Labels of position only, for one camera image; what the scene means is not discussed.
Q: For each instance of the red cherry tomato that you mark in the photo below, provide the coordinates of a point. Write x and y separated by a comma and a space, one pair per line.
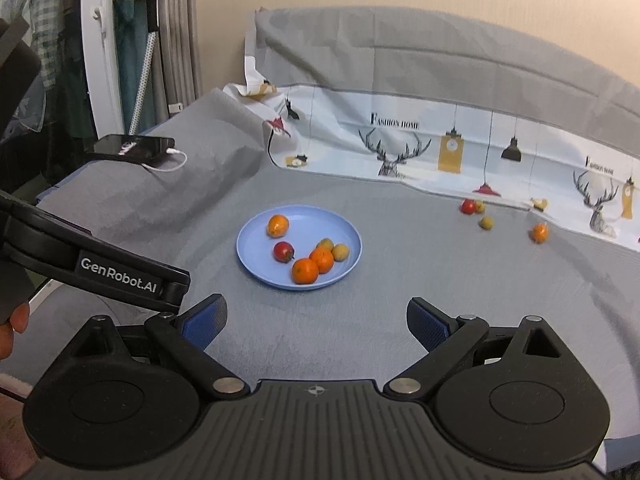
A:
283, 251
468, 206

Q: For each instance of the black smartphone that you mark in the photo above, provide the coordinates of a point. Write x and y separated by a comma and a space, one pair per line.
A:
132, 147

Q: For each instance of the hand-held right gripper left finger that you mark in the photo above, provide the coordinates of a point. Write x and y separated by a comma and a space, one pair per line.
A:
205, 322

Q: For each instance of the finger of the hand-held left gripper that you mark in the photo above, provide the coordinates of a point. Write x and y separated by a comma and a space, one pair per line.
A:
176, 290

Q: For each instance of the round orange tangerine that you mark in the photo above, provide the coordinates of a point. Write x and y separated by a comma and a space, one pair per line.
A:
540, 232
305, 270
322, 259

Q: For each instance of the teal hanging garment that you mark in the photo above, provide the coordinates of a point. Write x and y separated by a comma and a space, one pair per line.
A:
127, 50

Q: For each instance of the white round rack frame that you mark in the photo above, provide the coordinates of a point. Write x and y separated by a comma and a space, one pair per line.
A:
102, 50

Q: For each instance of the white printed deer cloth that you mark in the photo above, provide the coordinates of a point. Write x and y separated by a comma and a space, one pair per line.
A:
450, 130

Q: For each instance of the plaid hanging shirt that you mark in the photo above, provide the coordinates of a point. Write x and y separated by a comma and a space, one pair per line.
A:
45, 25

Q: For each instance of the person's left hand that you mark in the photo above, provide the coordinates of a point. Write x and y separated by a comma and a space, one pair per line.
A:
15, 322

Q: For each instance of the grey bed sheet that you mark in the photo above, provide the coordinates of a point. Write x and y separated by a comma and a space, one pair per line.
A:
400, 45

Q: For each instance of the small green olive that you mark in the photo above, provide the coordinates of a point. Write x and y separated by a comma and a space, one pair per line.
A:
341, 251
485, 222
480, 206
325, 244

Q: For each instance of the blue plastic plate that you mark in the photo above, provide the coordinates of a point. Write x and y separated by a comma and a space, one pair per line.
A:
310, 225

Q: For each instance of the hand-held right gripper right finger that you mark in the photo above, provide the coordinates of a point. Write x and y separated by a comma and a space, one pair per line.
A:
426, 322

